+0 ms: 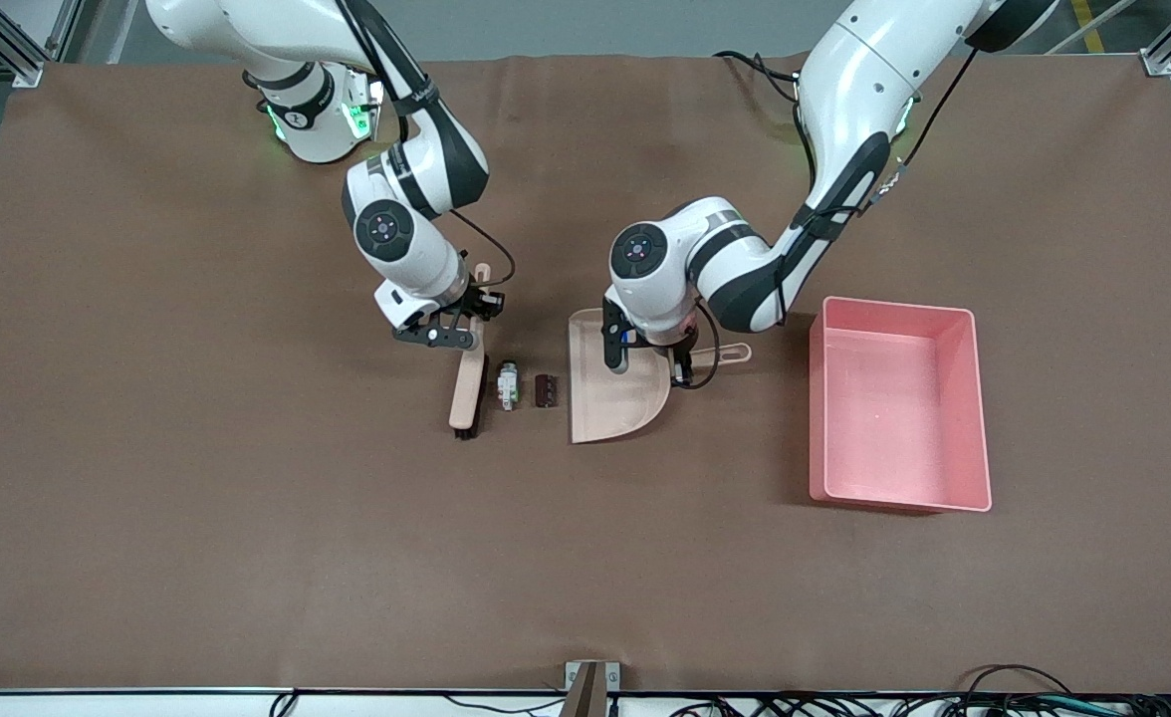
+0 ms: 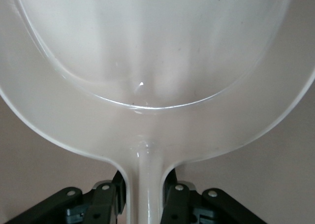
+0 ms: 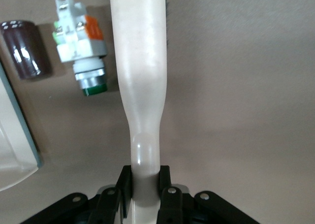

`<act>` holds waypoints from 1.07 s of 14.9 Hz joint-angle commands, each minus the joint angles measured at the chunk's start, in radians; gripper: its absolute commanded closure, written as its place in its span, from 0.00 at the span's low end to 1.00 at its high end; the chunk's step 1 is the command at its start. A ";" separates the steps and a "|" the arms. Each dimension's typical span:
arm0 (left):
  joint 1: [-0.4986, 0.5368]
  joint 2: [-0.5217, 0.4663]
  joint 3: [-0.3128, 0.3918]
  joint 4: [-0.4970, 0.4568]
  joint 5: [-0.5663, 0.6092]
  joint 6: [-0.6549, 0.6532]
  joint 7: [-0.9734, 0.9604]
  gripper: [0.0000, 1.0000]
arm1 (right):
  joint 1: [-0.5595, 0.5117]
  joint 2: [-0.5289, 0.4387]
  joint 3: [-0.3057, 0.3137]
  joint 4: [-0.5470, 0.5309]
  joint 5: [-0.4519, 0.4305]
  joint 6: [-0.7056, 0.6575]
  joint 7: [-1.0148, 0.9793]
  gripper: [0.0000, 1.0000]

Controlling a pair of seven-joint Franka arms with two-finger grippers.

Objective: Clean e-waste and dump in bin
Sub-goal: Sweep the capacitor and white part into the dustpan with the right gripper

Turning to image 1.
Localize black left base cable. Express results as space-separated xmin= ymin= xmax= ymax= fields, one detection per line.
xmin=713 ymin=50 xmax=808 ymax=109

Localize upright aluminium frame profile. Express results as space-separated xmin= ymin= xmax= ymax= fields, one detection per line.
xmin=48 ymin=0 xmax=86 ymax=63

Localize right base connector plate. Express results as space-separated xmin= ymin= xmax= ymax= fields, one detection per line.
xmin=342 ymin=66 xmax=388 ymax=143

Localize metal bracket with brown post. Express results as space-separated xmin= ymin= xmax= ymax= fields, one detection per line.
xmin=561 ymin=660 xmax=621 ymax=717

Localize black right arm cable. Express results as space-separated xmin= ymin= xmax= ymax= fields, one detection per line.
xmin=446 ymin=207 xmax=517 ymax=292

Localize brown table cover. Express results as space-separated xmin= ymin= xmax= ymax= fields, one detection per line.
xmin=0 ymin=52 xmax=1171 ymax=695

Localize thin black cable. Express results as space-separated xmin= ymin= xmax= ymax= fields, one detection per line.
xmin=444 ymin=695 xmax=567 ymax=716

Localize beige plastic dustpan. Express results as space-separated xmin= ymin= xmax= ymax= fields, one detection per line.
xmin=569 ymin=308 xmax=752 ymax=446

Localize beige hand brush black bristles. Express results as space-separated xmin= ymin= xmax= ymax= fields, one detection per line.
xmin=449 ymin=263 xmax=494 ymax=441

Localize pink plastic bin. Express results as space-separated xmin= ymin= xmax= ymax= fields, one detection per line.
xmin=809 ymin=296 xmax=993 ymax=515

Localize tangled black cable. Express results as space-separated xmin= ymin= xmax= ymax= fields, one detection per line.
xmin=670 ymin=697 xmax=796 ymax=717

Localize teal cable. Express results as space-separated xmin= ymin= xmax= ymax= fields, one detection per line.
xmin=1039 ymin=697 xmax=1159 ymax=714

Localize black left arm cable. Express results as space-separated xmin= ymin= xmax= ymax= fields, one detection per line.
xmin=680 ymin=45 xmax=980 ymax=391

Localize black looped cable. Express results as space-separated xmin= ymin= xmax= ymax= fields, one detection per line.
xmin=959 ymin=664 xmax=1079 ymax=703

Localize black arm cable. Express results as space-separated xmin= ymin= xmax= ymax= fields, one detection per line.
xmin=680 ymin=45 xmax=980 ymax=391
xmin=446 ymin=207 xmax=517 ymax=292

